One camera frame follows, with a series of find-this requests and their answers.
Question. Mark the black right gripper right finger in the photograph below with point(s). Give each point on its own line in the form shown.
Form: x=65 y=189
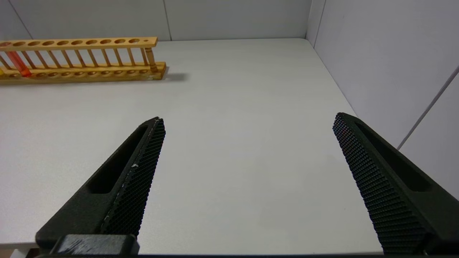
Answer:
x=387 y=186

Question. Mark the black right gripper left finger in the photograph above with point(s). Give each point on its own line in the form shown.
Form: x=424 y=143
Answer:
x=118 y=186

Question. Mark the test tube with red pigment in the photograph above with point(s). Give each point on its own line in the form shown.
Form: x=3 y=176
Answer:
x=18 y=64

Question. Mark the wooden test tube rack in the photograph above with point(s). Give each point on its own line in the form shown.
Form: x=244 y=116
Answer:
x=89 y=70

